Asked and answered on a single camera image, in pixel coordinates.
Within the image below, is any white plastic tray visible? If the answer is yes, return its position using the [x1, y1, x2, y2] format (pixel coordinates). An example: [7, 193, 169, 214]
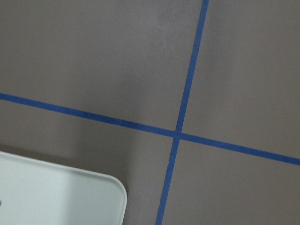
[0, 152, 127, 225]

